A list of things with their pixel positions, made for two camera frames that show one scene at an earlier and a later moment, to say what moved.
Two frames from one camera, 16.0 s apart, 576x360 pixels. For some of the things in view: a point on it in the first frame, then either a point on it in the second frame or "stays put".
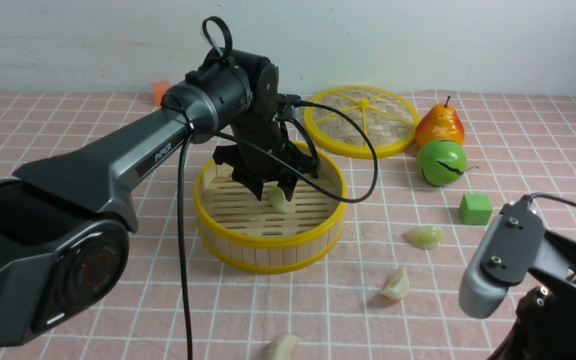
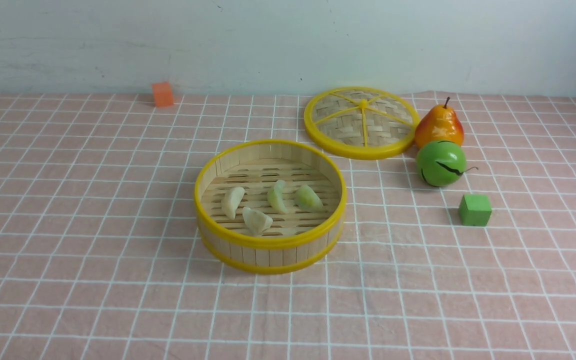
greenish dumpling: (424, 237) to (307, 200)
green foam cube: (475, 209) stays put
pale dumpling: (398, 287) to (257, 223)
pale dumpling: (281, 348) to (231, 201)
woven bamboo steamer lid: (387, 120) stays put
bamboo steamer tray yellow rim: (237, 230) stays put
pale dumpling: (277, 198) stays put
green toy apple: (441, 162) stays put
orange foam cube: (159, 88) stays put
